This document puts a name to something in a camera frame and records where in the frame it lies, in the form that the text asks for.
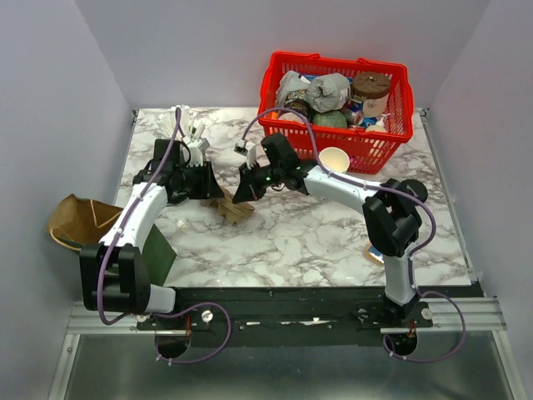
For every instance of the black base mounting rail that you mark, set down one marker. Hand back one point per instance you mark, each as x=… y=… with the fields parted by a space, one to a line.
x=287 y=316

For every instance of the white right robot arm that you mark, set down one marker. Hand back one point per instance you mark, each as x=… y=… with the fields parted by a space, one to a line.
x=392 y=221

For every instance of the blue orange card box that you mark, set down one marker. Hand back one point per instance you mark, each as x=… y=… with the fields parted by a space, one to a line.
x=373 y=255

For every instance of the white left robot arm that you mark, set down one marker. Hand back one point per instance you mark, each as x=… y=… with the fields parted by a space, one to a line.
x=114 y=276

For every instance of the grey plastic mailer bag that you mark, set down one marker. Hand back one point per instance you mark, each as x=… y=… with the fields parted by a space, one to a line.
x=317 y=93

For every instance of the cream pump lotion bottle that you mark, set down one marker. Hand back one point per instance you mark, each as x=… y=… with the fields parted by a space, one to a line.
x=379 y=126

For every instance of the brown green paper bag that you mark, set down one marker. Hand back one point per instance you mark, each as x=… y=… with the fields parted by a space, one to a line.
x=80 y=221

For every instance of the red plastic shopping basket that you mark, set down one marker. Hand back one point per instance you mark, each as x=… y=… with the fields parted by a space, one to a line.
x=368 y=151

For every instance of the brown lidded round box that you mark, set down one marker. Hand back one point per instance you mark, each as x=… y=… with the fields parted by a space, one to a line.
x=372 y=89

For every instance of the stack of paper cups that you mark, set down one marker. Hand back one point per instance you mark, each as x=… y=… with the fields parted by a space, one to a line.
x=335 y=159

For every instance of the red blue drink can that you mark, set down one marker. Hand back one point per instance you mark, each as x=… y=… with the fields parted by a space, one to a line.
x=355 y=118

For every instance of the black labelled tub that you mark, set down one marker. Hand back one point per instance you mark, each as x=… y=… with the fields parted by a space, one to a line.
x=293 y=106

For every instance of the black plastic cup lid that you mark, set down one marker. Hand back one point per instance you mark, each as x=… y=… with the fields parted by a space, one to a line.
x=416 y=188

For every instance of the green netted melon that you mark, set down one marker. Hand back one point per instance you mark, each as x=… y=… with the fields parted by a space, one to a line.
x=332 y=119

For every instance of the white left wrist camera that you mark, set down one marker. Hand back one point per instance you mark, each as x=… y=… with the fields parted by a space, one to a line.
x=198 y=148

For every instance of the brown cardboard cup carrier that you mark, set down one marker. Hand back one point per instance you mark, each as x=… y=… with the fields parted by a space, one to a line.
x=233 y=213

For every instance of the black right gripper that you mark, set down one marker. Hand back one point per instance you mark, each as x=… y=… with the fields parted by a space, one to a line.
x=248 y=191

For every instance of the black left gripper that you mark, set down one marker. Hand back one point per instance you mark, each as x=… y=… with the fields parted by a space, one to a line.
x=209 y=187

